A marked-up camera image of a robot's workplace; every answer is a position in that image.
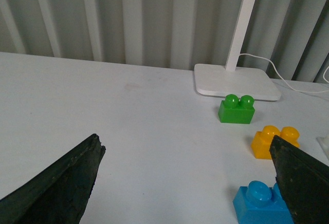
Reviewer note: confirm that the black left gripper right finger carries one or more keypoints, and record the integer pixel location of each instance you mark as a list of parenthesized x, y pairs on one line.
[(302, 181)]

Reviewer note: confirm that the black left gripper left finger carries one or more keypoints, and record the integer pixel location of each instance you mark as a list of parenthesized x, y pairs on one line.
[(60, 193)]

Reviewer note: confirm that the yellow toy block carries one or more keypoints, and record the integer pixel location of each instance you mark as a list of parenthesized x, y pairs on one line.
[(262, 140)]

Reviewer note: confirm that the blue toy block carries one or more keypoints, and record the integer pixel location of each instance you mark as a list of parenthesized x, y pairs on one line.
[(258, 203)]

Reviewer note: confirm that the green toy block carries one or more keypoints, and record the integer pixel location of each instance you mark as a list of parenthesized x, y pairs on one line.
[(236, 110)]

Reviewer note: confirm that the white desk lamp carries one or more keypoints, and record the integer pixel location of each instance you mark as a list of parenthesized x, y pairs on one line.
[(219, 81)]

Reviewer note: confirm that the grey pleated curtain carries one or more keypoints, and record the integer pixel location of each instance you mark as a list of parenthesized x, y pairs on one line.
[(289, 37)]

